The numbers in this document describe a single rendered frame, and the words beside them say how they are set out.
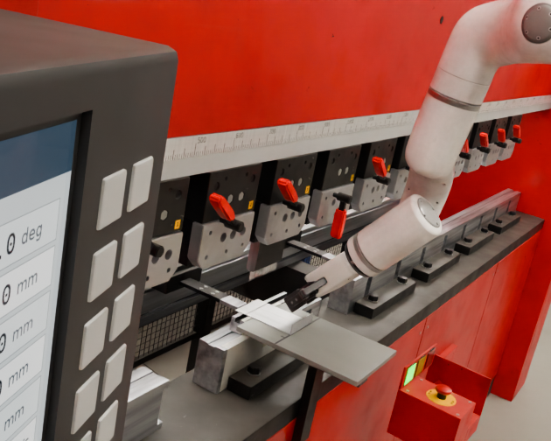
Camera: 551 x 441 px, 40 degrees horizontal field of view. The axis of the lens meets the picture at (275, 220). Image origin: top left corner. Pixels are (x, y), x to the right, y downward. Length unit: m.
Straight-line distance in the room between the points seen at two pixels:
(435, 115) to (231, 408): 0.65
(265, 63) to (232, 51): 0.10
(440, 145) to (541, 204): 2.25
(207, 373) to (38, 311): 1.20
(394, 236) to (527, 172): 2.21
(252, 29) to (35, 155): 0.93
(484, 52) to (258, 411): 0.75
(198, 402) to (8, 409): 1.17
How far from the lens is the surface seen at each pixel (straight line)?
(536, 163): 3.49
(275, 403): 1.49
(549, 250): 3.53
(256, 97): 1.23
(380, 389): 2.01
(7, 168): 0.25
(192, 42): 1.06
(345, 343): 1.50
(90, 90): 0.28
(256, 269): 1.47
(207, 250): 1.23
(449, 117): 1.26
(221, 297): 1.57
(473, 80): 1.25
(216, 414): 1.43
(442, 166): 1.29
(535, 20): 1.10
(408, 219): 1.31
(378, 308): 1.97
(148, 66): 0.32
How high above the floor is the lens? 1.64
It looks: 17 degrees down
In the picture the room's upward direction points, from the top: 11 degrees clockwise
